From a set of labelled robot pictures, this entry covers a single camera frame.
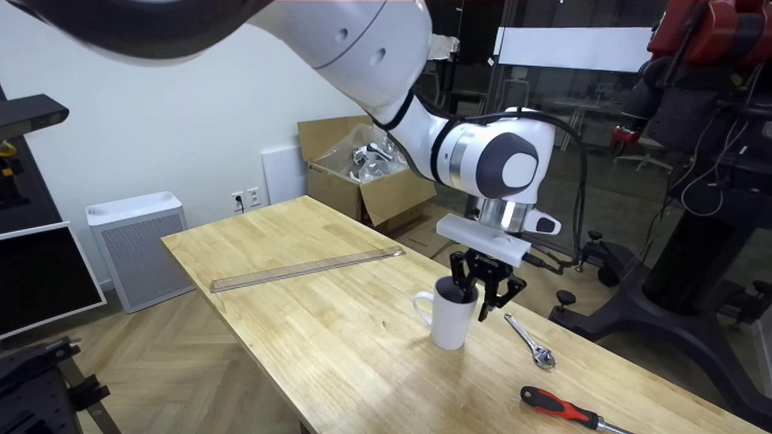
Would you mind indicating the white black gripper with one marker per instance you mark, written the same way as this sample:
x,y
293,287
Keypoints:
x,y
500,287

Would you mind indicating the white ceramic mug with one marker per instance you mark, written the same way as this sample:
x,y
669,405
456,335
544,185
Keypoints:
x,y
447,312

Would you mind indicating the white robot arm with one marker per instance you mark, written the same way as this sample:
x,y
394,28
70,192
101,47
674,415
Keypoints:
x,y
371,50

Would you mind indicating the silver wrench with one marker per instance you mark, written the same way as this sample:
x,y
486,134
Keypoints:
x,y
540,354

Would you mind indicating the red black screwdriver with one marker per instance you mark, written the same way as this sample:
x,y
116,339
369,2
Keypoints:
x,y
544,400

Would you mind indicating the open cardboard box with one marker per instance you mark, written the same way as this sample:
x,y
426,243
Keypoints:
x,y
361,171

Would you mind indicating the red black robot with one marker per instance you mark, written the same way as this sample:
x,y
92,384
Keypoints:
x,y
698,89

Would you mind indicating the white air purifier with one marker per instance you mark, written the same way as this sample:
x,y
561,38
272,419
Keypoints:
x,y
129,237

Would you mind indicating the black monitor screen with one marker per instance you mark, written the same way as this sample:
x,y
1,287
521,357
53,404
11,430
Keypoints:
x,y
43,278

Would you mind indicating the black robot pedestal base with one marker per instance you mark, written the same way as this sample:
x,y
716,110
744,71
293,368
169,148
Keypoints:
x,y
679,300

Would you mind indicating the white wall outlet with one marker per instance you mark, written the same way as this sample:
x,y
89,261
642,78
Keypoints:
x,y
247,198

